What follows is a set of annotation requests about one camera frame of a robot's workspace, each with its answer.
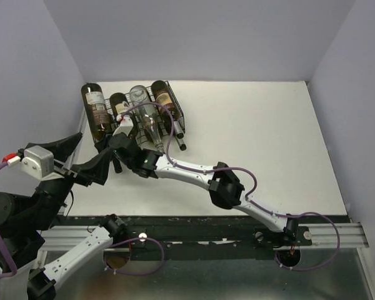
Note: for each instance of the green bottle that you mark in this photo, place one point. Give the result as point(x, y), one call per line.
point(162, 96)
point(119, 104)
point(96, 111)

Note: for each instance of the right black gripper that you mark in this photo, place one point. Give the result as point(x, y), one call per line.
point(103, 144)

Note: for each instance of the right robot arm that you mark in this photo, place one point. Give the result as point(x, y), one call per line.
point(224, 187)

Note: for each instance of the black wire wine rack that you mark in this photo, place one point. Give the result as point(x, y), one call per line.
point(140, 136)

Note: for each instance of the clear bottle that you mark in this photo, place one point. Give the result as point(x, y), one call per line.
point(147, 115)

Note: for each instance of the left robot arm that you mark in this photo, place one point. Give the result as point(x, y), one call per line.
point(24, 218)

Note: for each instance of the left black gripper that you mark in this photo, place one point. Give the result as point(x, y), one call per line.
point(95, 169)

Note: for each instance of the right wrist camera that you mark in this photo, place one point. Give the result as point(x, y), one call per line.
point(126, 125)

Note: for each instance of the olive bottle tan label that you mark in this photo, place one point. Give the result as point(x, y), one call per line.
point(181, 144)

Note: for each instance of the dark bottle front label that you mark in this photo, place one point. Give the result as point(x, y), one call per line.
point(117, 166)

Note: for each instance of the black mounting rail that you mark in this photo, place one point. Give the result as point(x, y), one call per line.
point(206, 238)

